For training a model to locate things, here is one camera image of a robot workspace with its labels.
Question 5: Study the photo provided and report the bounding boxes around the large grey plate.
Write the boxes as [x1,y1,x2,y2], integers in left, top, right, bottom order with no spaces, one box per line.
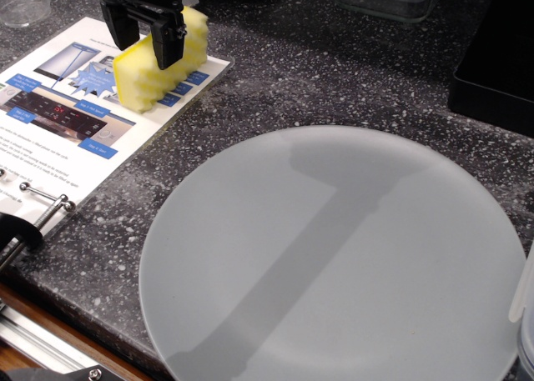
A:
[139,126,525,380]

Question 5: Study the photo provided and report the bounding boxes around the yellow foam sponge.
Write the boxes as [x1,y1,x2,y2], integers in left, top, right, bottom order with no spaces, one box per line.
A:
[113,7,208,113]

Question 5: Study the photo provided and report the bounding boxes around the black tray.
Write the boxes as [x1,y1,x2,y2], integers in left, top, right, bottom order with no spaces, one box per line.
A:
[448,0,533,137]

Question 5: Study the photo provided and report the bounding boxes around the laminated dishwasher instruction sheet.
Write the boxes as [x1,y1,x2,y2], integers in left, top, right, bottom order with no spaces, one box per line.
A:
[1,18,229,223]

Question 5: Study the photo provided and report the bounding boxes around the metal screw clamp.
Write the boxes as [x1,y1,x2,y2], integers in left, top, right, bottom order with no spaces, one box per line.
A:
[1,182,77,272]

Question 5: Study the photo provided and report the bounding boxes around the aluminium rail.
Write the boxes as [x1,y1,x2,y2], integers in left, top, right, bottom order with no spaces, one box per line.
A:
[1,302,105,380]

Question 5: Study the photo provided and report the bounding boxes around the clear plastic cup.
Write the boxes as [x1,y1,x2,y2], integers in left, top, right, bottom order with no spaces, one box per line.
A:
[1,0,51,28]

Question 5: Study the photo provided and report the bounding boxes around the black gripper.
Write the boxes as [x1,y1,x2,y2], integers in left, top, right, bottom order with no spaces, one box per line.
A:
[100,0,186,70]

